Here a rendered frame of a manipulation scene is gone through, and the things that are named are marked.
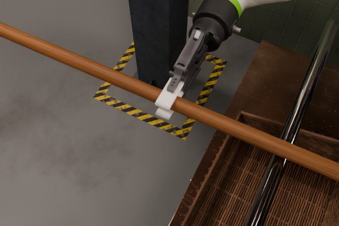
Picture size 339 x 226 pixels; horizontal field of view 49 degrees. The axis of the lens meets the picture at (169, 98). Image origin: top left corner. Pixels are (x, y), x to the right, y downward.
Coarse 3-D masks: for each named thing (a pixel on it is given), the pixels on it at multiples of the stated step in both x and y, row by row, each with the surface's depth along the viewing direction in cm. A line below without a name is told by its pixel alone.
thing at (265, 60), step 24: (264, 48) 157; (264, 72) 151; (288, 72) 151; (336, 72) 151; (240, 96) 145; (264, 96) 145; (288, 96) 145; (312, 96) 145; (336, 96) 145; (312, 120) 139; (336, 120) 139; (216, 144) 134; (192, 192) 125; (240, 192) 125; (216, 216) 121
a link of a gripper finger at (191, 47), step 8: (192, 32) 74; (192, 40) 73; (200, 40) 73; (184, 48) 73; (192, 48) 72; (184, 56) 72; (192, 56) 72; (176, 64) 71; (184, 64) 71; (184, 72) 71
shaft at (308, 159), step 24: (0, 24) 82; (48, 48) 78; (96, 72) 75; (120, 72) 75; (144, 96) 73; (216, 120) 69; (264, 144) 67; (288, 144) 66; (312, 168) 65; (336, 168) 64
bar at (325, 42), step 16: (320, 48) 82; (320, 64) 79; (304, 80) 78; (304, 96) 75; (304, 112) 74; (288, 128) 72; (272, 160) 69; (272, 176) 66; (272, 192) 65; (256, 208) 64; (256, 224) 62
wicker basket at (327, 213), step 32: (256, 128) 126; (224, 160) 130; (256, 160) 130; (288, 160) 130; (224, 192) 124; (256, 192) 124; (288, 192) 124; (320, 192) 124; (192, 224) 119; (224, 224) 119; (288, 224) 119; (320, 224) 119
